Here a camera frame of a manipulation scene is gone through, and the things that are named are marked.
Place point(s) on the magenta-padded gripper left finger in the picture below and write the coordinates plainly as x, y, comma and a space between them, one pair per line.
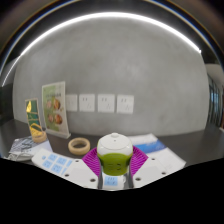
80, 171

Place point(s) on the beige tape roll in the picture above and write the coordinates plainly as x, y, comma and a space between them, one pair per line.
70, 146

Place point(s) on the small yellow green sign stand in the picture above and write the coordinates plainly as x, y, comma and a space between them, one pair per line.
32, 113

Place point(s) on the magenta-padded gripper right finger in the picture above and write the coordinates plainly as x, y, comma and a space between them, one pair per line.
150, 170

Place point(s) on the white book with blue band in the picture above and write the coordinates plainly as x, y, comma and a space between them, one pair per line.
163, 153

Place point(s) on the tall green menu stand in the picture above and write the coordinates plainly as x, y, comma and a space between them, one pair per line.
53, 108

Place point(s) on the curved ceiling light strip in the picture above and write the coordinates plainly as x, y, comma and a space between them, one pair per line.
110, 14

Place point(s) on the white wall socket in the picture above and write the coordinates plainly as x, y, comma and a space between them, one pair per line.
71, 102
87, 102
106, 103
125, 104

